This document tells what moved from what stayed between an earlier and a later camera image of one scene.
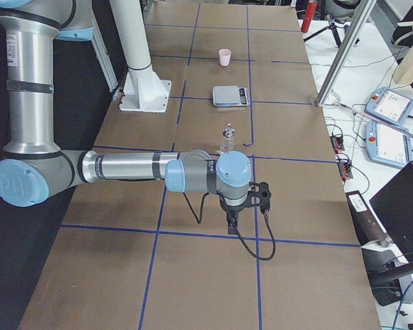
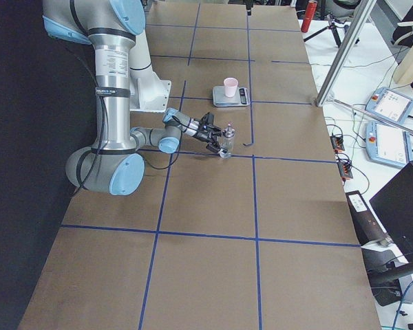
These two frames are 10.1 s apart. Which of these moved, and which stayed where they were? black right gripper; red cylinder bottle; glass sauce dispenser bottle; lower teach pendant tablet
Moved: black right gripper
Stayed: lower teach pendant tablet; glass sauce dispenser bottle; red cylinder bottle
